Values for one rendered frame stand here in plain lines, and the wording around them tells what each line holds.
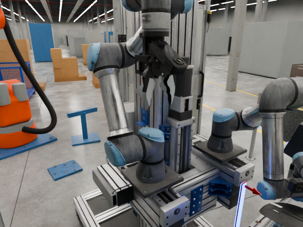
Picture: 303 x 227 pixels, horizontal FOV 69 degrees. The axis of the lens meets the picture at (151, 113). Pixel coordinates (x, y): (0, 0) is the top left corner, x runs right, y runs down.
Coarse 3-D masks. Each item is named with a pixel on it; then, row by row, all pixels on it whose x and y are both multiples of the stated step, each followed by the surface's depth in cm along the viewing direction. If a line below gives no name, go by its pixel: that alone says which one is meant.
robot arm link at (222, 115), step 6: (216, 114) 124; (222, 114) 122; (228, 114) 121; (234, 114) 123; (216, 120) 124; (222, 120) 122; (228, 120) 121; (234, 120) 123; (216, 126) 125; (222, 126) 123; (228, 126) 122; (234, 126) 123; (216, 132) 125; (222, 132) 124; (228, 132) 124
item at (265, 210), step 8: (264, 208) 66; (280, 208) 68; (288, 208) 68; (296, 208) 70; (272, 216) 62; (280, 216) 63; (288, 216) 63; (296, 216) 64; (280, 224) 59; (288, 224) 60; (296, 224) 60
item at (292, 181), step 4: (292, 180) 74; (296, 180) 74; (300, 180) 74; (288, 184) 75; (292, 184) 74; (296, 184) 73; (300, 184) 73; (288, 188) 75; (292, 188) 74; (296, 188) 73; (300, 188) 73; (292, 192) 74; (296, 192) 74; (300, 192) 75
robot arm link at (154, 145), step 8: (144, 128) 101; (152, 128) 103; (144, 136) 95; (152, 136) 94; (160, 136) 96; (144, 144) 94; (152, 144) 95; (160, 144) 97; (144, 152) 94; (152, 152) 96; (160, 152) 98; (144, 160) 99; (152, 160) 98; (160, 160) 100
